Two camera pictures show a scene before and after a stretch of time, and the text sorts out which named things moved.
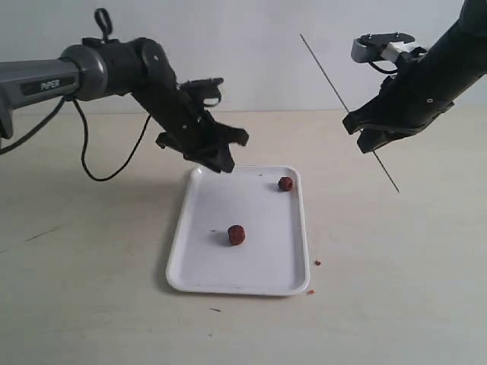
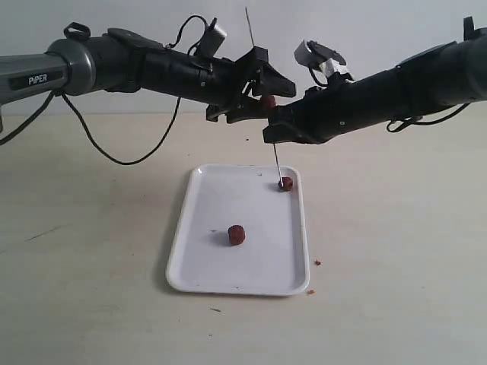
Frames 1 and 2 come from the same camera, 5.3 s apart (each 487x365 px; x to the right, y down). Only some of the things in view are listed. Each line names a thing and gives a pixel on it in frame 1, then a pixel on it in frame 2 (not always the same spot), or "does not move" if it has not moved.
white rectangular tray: x=242 y=233 does not move
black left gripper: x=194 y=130 → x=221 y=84
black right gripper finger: x=385 y=109 → x=296 y=112
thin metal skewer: x=345 y=106 → x=273 y=143
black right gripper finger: x=370 y=139 → x=288 y=132
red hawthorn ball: x=237 y=235 does not move
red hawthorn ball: x=285 y=183 does not move
